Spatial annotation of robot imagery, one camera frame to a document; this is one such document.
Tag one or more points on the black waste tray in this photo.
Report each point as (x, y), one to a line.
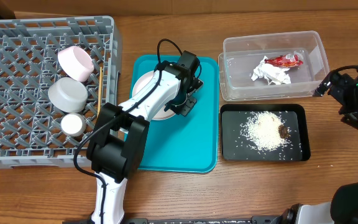
(230, 119)

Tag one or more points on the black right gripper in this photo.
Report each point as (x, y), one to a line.
(356, 119)

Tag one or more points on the small white cup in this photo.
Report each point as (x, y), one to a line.
(73, 124)

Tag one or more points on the pile of rice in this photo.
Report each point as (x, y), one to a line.
(258, 131)

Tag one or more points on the teal serving tray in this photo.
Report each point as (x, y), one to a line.
(190, 143)

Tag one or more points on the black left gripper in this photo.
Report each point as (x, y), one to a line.
(186, 108)

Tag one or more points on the clear plastic waste bin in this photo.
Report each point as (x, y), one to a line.
(305, 44)

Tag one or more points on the red snack wrapper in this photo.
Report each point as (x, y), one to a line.
(285, 61)

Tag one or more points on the brown food scrap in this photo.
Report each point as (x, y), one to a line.
(283, 131)

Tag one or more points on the grey-white bowl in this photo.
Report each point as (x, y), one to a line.
(68, 95)

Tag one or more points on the white round plate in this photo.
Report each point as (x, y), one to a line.
(141, 85)

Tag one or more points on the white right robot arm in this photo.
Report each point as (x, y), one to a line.
(343, 208)

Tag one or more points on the pink bowl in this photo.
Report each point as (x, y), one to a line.
(76, 63)

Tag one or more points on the white napkin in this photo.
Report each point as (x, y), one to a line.
(271, 73)

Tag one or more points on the wooden chopstick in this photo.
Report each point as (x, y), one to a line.
(100, 88)

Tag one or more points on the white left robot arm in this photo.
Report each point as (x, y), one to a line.
(116, 146)

